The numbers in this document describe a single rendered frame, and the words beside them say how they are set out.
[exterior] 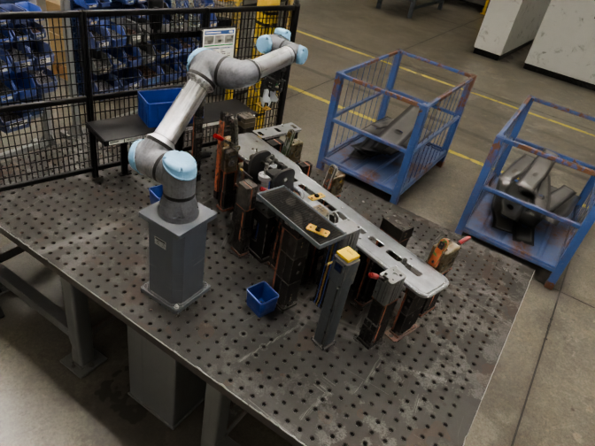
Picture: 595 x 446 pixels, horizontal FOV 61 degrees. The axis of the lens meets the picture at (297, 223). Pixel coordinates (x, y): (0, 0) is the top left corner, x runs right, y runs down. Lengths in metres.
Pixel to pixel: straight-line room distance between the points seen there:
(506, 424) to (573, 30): 7.57
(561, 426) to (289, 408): 1.83
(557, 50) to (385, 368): 8.21
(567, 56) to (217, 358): 8.59
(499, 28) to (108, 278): 8.54
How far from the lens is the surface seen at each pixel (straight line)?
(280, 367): 1.94
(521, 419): 3.15
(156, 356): 2.29
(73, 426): 2.66
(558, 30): 9.71
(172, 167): 1.76
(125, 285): 2.21
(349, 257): 1.73
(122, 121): 2.72
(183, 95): 1.93
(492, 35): 9.88
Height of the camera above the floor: 2.22
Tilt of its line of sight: 35 degrees down
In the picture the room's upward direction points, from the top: 11 degrees clockwise
